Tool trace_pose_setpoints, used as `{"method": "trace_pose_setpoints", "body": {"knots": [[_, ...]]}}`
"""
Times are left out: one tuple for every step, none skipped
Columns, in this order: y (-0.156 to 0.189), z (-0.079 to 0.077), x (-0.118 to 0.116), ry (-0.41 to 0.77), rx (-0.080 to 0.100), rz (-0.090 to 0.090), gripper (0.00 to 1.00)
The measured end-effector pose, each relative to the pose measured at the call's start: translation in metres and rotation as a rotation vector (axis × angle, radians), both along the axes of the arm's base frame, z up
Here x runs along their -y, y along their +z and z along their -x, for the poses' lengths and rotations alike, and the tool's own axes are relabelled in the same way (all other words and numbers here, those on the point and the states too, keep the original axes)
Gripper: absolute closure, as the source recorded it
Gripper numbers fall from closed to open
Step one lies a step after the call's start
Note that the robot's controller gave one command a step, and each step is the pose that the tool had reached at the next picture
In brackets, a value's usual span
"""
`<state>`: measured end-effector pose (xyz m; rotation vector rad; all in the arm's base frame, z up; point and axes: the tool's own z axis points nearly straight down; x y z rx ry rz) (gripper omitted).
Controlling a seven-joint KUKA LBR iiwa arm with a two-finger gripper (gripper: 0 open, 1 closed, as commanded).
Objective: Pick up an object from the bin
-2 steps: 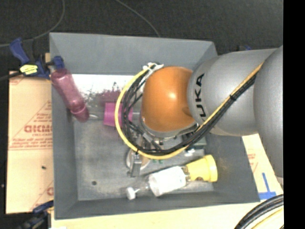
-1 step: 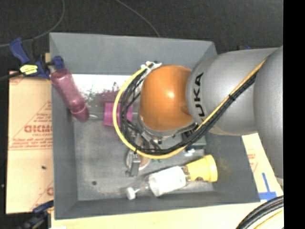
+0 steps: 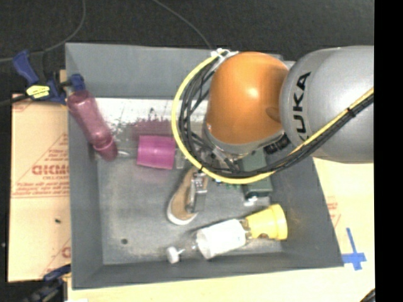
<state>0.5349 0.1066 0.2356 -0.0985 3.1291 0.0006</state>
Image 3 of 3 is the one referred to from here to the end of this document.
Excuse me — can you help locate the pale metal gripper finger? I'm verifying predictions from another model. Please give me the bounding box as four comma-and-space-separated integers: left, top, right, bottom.
188, 176, 196, 213
194, 172, 208, 214

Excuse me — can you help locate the brown and white shoe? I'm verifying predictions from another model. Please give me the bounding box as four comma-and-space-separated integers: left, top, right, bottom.
166, 167, 203, 227

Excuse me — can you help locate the dark green flat block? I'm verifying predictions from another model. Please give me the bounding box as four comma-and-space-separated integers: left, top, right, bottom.
235, 150, 274, 201

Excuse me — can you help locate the magenta plastic cup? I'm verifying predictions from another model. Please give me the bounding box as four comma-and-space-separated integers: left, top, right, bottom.
135, 134, 176, 171

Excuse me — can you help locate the grey metal bin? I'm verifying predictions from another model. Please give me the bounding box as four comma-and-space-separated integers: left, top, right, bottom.
64, 42, 344, 289

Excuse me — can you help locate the yellow plastic cup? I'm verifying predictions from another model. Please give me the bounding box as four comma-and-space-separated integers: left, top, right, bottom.
244, 203, 289, 242

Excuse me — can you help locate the purple plastic bottle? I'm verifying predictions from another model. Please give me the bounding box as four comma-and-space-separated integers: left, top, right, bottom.
67, 89, 119, 162

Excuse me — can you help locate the brown cardboard board, red print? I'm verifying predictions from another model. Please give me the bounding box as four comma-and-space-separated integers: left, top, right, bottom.
8, 93, 72, 282

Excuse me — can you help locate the black cylinder on white bracket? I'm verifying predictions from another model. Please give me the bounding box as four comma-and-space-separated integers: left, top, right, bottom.
263, 134, 290, 156

